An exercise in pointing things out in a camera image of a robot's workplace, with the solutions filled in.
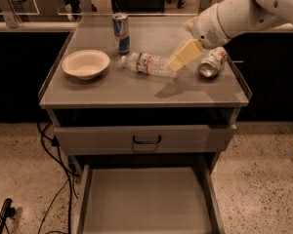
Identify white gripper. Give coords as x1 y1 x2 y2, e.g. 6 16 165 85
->
167 5 230 72

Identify clear plastic water bottle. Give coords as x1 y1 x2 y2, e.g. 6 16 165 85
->
121 52 177 78

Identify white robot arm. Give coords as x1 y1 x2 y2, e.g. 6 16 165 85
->
167 0 293 72

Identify grey drawer cabinet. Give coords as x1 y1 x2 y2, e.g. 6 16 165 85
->
37 15 253 234

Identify grey top drawer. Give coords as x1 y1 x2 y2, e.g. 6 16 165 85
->
54 125 236 156

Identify grey open middle drawer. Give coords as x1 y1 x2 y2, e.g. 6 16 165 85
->
72 154 226 234

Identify silver soda can lying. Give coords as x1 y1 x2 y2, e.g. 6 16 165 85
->
198 47 228 78

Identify blue silver energy drink can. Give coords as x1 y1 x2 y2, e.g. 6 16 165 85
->
112 13 130 55

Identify white paper bowl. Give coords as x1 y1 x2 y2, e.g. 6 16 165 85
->
62 50 110 80

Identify clear acrylic barrier panel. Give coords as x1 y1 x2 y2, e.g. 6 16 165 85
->
0 0 252 29

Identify black object on floor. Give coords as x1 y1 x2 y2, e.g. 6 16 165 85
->
0 198 16 234

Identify black drawer handle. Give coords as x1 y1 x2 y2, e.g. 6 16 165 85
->
132 135 162 145

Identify white horizontal rail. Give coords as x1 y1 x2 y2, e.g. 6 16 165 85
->
0 21 293 34

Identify black floor cables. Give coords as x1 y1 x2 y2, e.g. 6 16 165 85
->
0 120 80 234

